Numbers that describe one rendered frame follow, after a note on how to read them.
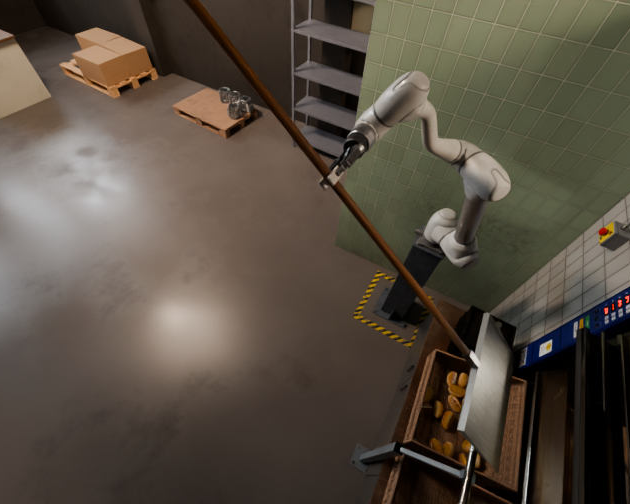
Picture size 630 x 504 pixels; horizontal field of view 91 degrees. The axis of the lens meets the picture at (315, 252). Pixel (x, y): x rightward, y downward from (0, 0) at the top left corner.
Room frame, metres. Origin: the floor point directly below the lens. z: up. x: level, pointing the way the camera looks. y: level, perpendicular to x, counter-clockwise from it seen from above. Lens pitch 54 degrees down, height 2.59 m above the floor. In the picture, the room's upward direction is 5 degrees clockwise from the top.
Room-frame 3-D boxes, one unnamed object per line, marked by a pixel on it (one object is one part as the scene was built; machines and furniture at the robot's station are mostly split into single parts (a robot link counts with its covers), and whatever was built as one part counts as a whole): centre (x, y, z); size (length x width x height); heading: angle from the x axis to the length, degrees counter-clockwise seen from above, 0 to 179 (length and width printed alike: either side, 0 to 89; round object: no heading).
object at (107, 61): (5.21, 3.65, 0.23); 1.30 x 0.90 x 0.47; 64
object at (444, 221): (1.34, -0.79, 1.17); 0.18 x 0.16 x 0.22; 23
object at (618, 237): (1.09, -1.50, 1.46); 0.10 x 0.07 x 0.10; 155
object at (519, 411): (0.36, -0.91, 0.72); 0.56 x 0.49 x 0.28; 157
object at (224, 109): (4.29, 1.64, 0.15); 1.07 x 0.75 x 0.30; 64
